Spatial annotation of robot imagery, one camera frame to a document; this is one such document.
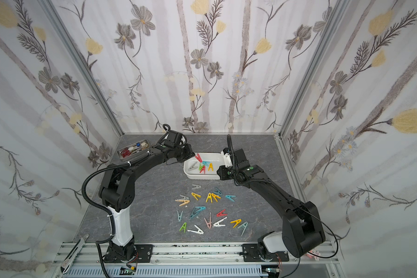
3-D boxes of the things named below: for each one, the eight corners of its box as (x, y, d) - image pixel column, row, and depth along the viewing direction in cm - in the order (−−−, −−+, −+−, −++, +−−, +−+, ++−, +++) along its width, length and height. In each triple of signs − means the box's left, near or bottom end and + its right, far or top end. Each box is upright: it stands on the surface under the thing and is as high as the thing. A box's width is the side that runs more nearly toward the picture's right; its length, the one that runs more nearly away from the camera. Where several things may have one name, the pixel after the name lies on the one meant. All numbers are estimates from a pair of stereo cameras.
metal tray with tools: (121, 164, 107) (120, 162, 105) (117, 152, 113) (116, 150, 111) (153, 150, 114) (152, 148, 112) (148, 140, 120) (147, 138, 118)
